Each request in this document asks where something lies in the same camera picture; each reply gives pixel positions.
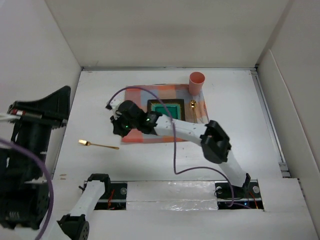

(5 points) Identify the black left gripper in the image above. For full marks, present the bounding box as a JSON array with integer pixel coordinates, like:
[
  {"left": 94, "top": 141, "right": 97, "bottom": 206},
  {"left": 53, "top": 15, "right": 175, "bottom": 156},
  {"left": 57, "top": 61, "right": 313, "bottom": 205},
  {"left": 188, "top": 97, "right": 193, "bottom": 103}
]
[{"left": 10, "top": 80, "right": 74, "bottom": 171}]

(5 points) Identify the green square ceramic plate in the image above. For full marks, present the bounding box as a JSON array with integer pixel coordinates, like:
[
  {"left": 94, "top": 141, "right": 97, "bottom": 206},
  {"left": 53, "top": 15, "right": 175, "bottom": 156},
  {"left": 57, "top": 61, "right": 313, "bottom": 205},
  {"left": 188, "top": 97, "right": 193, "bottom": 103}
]
[{"left": 147, "top": 99, "right": 186, "bottom": 121}]

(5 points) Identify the gold spoon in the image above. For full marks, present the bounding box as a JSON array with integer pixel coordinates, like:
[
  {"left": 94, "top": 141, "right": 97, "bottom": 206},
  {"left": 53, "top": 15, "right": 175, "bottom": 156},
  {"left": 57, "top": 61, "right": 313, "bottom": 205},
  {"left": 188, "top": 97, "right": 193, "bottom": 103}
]
[{"left": 189, "top": 99, "right": 198, "bottom": 123}]

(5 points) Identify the orange grey checkered cloth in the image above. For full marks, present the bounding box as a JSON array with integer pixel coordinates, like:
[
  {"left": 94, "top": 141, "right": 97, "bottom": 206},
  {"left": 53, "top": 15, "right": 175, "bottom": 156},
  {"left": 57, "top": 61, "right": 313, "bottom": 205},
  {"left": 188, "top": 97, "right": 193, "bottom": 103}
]
[{"left": 121, "top": 83, "right": 210, "bottom": 145}]

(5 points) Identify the coral plastic cup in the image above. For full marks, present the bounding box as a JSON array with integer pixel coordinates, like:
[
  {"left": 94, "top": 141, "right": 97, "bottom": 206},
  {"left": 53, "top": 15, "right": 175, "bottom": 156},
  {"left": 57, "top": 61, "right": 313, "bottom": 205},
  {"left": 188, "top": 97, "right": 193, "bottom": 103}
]
[{"left": 188, "top": 71, "right": 206, "bottom": 96}]

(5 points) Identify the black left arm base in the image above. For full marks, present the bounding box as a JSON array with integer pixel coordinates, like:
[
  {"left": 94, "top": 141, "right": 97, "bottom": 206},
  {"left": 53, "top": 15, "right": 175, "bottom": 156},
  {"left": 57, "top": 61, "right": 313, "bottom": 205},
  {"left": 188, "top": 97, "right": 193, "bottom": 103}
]
[{"left": 78, "top": 182, "right": 129, "bottom": 211}]

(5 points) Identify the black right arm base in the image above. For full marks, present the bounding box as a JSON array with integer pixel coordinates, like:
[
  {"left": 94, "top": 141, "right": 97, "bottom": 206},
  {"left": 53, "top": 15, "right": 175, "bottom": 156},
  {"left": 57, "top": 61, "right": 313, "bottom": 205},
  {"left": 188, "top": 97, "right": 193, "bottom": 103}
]
[{"left": 214, "top": 180, "right": 264, "bottom": 210}]

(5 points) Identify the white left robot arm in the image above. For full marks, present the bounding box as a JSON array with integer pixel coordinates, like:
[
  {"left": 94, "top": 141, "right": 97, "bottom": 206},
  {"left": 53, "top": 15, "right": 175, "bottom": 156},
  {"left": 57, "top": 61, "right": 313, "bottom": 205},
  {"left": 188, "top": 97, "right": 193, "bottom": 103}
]
[{"left": 0, "top": 86, "right": 112, "bottom": 240}]

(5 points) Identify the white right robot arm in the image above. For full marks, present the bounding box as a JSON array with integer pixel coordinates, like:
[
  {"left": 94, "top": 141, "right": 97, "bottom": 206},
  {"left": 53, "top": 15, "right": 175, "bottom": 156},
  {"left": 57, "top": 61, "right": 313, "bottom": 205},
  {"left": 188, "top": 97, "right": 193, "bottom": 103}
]
[{"left": 106, "top": 99, "right": 251, "bottom": 197}]

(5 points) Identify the gold fork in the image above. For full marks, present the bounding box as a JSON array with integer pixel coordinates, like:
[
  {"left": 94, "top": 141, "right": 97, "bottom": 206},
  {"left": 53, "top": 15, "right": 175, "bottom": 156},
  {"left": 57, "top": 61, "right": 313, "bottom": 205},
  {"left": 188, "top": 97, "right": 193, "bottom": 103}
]
[{"left": 78, "top": 139, "right": 120, "bottom": 150}]

